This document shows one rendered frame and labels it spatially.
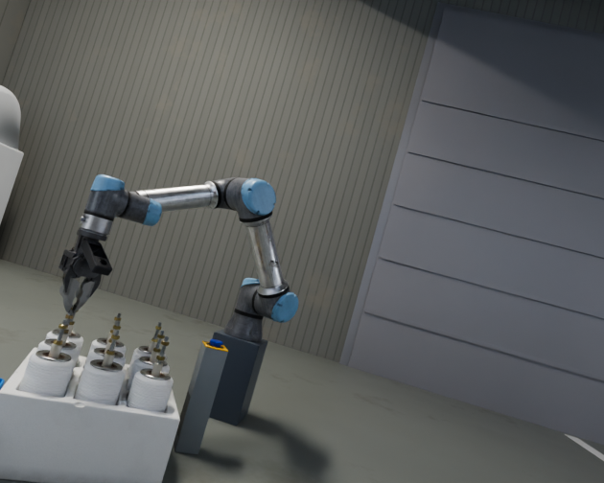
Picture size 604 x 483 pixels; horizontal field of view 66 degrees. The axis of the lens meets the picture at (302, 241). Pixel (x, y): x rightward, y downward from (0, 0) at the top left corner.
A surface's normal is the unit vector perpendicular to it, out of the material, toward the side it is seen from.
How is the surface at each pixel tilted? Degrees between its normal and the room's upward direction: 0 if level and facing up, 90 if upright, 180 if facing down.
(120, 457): 90
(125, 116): 90
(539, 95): 90
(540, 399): 90
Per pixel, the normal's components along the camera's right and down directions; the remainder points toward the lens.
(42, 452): 0.35, 0.03
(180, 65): -0.11, -0.11
